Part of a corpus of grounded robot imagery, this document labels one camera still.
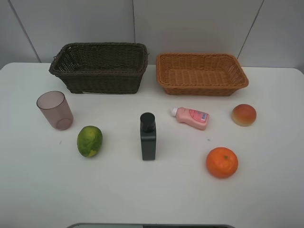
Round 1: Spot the black pump bottle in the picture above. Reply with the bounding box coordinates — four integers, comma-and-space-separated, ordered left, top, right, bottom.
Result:
140, 112, 156, 161

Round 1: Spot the pink lotion bottle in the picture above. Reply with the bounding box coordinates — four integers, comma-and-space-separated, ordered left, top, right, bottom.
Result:
170, 107, 209, 130

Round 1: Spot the green mango fruit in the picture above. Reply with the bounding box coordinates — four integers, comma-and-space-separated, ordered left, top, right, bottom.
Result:
76, 126, 103, 158

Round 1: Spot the orange tangerine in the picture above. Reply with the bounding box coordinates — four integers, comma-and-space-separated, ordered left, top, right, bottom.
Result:
205, 147, 238, 179

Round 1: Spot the red orange peach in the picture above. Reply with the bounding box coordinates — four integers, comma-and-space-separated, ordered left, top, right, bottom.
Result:
231, 104, 257, 126

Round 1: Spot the translucent purple plastic cup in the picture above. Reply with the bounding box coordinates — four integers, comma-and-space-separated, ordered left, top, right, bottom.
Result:
36, 91, 74, 131

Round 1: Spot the orange wicker basket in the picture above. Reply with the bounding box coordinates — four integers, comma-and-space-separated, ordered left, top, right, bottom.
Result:
156, 53, 249, 96

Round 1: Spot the dark brown wicker basket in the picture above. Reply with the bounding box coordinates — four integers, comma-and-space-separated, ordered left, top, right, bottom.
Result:
49, 42, 148, 94

